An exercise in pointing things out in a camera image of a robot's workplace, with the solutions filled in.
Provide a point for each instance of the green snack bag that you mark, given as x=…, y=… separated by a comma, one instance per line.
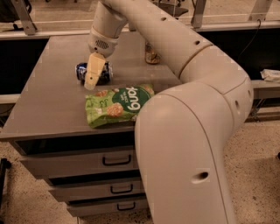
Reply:
x=116, y=105

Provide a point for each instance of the top grey drawer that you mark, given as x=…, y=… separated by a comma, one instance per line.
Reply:
x=81, y=162

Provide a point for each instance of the gold soda can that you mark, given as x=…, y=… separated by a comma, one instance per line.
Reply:
x=151, y=57

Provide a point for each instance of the grey drawer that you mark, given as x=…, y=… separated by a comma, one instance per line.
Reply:
x=97, y=189
x=81, y=162
x=108, y=206

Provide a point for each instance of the grey drawer cabinet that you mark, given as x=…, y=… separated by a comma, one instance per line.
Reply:
x=50, y=115

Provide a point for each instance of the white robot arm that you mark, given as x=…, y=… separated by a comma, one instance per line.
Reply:
x=180, y=133

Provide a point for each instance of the middle grey drawer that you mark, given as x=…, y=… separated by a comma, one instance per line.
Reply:
x=97, y=189

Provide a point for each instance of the bottom grey drawer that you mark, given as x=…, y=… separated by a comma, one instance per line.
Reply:
x=108, y=206

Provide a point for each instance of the black object at left edge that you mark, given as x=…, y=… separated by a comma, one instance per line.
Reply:
x=5, y=164

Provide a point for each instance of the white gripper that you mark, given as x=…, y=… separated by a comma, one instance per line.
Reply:
x=101, y=44

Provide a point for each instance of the blue pepsi can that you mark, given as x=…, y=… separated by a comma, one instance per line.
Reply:
x=104, y=78

